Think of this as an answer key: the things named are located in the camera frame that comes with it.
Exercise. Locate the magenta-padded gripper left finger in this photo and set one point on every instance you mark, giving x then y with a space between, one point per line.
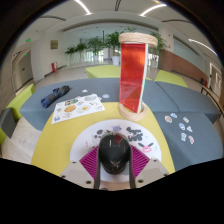
88 165

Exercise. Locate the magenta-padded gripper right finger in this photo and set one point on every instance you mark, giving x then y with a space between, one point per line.
140 163

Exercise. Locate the black computer mouse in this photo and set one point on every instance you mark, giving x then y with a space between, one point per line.
114 153

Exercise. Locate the white cartoon-print mouse pad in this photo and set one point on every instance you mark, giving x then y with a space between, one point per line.
86 140

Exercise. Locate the white sticker sheet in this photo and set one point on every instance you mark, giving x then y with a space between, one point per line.
78 108

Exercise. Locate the grey upholstered bench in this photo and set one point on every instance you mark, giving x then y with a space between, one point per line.
163 98

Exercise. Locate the dark grey cube seat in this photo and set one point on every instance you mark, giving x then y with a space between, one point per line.
6 122

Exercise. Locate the lime green seat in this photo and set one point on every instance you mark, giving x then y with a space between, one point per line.
101 71
20 98

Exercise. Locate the wooden-framed chair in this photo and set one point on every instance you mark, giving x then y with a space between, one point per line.
213 96

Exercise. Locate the red fire extinguisher box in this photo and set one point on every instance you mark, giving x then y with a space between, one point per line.
54 67

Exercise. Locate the pale door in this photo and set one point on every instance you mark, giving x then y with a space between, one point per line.
26 68

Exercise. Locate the row of potted plants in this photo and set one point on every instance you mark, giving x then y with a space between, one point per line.
96 43

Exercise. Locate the strip ceiling lights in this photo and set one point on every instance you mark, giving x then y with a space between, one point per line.
82 6

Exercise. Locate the golden wall plaque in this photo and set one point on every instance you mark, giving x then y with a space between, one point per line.
54 44

